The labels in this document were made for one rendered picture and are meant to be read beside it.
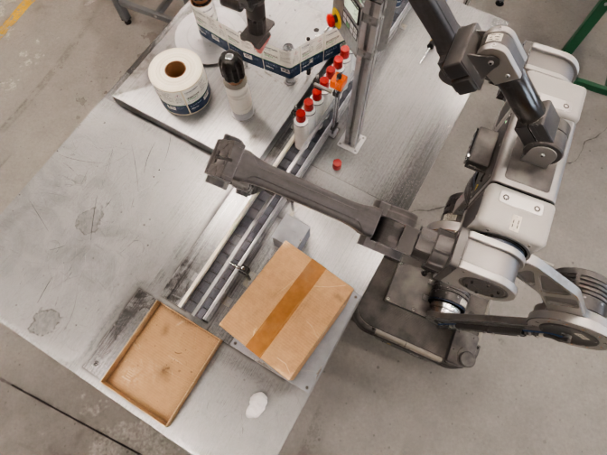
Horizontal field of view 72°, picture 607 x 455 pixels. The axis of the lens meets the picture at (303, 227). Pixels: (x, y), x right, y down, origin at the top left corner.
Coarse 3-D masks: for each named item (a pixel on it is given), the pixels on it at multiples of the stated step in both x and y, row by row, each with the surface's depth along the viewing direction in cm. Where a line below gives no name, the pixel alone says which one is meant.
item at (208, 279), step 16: (352, 80) 169; (288, 160) 158; (304, 160) 157; (256, 208) 151; (272, 208) 151; (240, 224) 149; (224, 256) 145; (240, 256) 145; (208, 272) 143; (208, 288) 141; (192, 304) 139; (208, 304) 139
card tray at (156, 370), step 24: (168, 312) 143; (144, 336) 140; (168, 336) 140; (192, 336) 140; (120, 360) 138; (144, 360) 138; (168, 360) 138; (192, 360) 138; (120, 384) 135; (144, 384) 135; (168, 384) 135; (192, 384) 132; (144, 408) 132; (168, 408) 133
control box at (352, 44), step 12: (336, 0) 118; (360, 0) 106; (396, 0) 107; (336, 12) 121; (348, 12) 114; (360, 12) 107; (336, 24) 125; (360, 24) 110; (384, 24) 114; (348, 36) 120; (384, 36) 118; (384, 48) 123
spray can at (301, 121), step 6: (300, 114) 140; (294, 120) 144; (300, 120) 141; (306, 120) 144; (294, 126) 145; (300, 126) 143; (306, 126) 145; (294, 132) 149; (300, 132) 147; (306, 132) 148; (294, 138) 154; (300, 138) 150; (306, 138) 152; (300, 144) 155
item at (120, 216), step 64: (320, 0) 191; (448, 0) 190; (384, 64) 178; (128, 128) 169; (384, 128) 167; (448, 128) 167; (64, 192) 159; (128, 192) 159; (192, 192) 159; (384, 192) 158; (0, 256) 151; (64, 256) 151; (128, 256) 150; (192, 256) 150; (256, 256) 150; (320, 256) 149; (0, 320) 143; (64, 320) 143; (128, 320) 143; (192, 320) 142; (256, 384) 135; (192, 448) 129; (256, 448) 129
